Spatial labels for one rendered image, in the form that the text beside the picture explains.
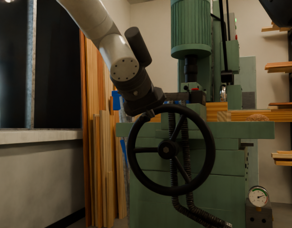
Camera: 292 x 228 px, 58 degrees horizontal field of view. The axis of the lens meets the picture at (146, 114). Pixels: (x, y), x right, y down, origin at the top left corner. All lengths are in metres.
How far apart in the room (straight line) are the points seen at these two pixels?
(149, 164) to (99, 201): 1.48
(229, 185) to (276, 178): 2.59
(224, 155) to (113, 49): 0.58
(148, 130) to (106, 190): 1.47
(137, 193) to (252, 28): 2.98
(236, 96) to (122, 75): 0.81
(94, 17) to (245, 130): 0.65
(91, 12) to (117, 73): 0.13
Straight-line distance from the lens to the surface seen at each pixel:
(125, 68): 0.57
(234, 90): 1.30
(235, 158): 0.98
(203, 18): 1.20
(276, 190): 3.60
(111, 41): 0.60
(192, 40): 1.14
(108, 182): 2.43
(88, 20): 0.53
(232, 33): 1.50
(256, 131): 0.98
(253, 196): 0.94
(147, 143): 1.05
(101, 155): 2.45
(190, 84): 1.13
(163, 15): 3.96
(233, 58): 1.35
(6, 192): 2.05
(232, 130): 0.98
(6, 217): 2.09
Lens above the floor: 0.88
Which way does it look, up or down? 3 degrees up
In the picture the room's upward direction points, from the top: straight up
